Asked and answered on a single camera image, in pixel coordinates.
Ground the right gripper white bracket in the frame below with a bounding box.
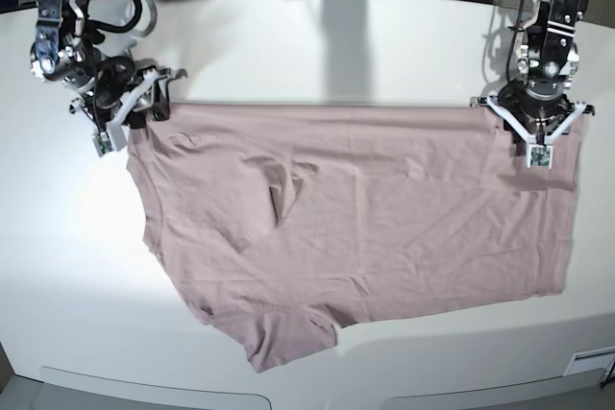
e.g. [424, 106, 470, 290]
[69, 58, 187, 157]

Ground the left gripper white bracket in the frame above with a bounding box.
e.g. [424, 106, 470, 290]
[470, 79, 595, 168]

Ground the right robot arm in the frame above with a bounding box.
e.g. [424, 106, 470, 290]
[30, 0, 187, 156]

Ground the white label sticker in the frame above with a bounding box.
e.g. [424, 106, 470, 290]
[564, 347, 614, 375]

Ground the mauve T-shirt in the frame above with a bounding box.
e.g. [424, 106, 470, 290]
[127, 105, 583, 372]

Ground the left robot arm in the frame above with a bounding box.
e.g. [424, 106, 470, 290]
[131, 0, 593, 179]

